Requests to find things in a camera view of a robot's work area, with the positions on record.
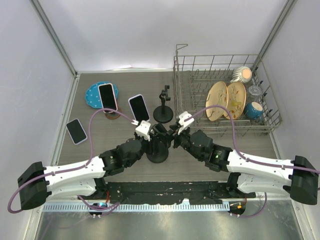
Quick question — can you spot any right yellow bird plate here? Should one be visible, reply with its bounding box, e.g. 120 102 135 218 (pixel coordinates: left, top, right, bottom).
225 82 247 120

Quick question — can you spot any white cable duct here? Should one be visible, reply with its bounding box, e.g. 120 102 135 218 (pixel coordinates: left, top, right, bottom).
42 201 230 213

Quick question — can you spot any blue dotted plate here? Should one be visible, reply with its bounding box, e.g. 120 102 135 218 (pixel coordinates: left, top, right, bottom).
84 81 119 109

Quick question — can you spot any metal dish rack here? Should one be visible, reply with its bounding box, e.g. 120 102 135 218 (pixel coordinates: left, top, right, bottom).
173 43 283 136

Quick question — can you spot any black stand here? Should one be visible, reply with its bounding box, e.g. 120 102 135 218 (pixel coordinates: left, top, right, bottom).
146 136 169 164
153 85 174 124

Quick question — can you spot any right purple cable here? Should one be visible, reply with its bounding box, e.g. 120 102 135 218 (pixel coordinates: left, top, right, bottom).
183 104 320 176

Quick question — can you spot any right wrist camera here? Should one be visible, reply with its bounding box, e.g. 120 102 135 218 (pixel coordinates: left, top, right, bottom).
176 111 195 135

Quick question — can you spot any round wooden phone stand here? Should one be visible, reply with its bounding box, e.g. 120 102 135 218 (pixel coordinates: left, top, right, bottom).
104 112 121 120

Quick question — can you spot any clear glass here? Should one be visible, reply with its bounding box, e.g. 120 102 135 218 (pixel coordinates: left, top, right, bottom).
247 85 263 103

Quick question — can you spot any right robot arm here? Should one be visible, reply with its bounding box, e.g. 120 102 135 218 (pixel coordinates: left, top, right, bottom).
169 124 320 205

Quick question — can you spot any yellow bird plate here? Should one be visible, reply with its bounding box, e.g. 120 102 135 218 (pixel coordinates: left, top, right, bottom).
205 81 229 122
225 82 247 120

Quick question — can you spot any white ribbed cup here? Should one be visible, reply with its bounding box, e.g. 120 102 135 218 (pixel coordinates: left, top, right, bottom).
230 65 253 84

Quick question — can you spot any lilac case phone on white stand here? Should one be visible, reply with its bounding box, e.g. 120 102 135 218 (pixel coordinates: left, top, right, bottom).
128 94 150 122

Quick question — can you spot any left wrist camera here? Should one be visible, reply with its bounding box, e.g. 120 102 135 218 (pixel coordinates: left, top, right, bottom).
131 120 151 142

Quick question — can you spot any pink case phone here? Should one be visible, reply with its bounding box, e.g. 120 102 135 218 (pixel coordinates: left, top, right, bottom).
98 83 118 113

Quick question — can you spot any left yellow bird plate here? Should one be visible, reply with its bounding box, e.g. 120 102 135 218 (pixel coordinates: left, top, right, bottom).
205 81 229 122

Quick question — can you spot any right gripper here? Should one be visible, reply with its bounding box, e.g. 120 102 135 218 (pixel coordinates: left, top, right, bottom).
158 123 204 161

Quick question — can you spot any black stand front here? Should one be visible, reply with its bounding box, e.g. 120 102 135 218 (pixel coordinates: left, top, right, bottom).
153 85 174 124

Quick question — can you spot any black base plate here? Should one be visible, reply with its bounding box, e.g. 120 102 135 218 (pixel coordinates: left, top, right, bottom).
77 180 256 205

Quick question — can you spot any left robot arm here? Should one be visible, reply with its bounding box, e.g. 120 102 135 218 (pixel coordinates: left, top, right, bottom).
16 122 171 211

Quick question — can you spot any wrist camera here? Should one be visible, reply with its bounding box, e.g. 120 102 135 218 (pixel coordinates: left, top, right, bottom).
176 111 195 135
131 120 151 142

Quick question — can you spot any blue mug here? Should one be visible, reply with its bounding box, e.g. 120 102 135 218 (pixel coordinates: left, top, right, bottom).
243 102 263 122

